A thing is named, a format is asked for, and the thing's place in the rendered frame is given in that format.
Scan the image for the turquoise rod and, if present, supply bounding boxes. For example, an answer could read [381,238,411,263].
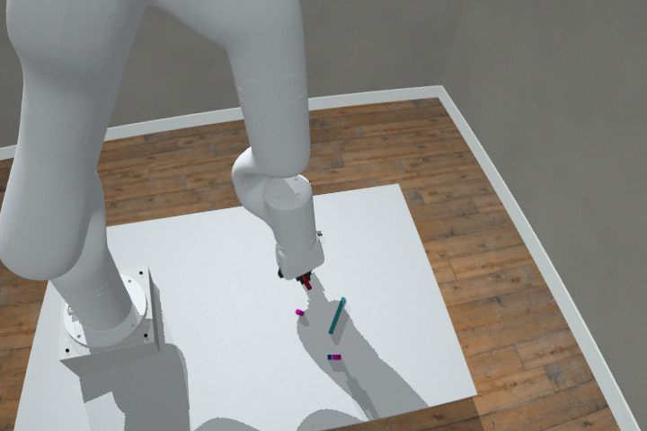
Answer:
[329,297,346,334]

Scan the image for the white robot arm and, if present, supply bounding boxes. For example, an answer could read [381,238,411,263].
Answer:
[0,0,316,347]

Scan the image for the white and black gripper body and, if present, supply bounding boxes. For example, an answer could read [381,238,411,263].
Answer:
[276,235,324,280]

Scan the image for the dark red rectangular bar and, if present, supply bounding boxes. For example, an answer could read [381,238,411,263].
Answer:
[303,274,312,290]

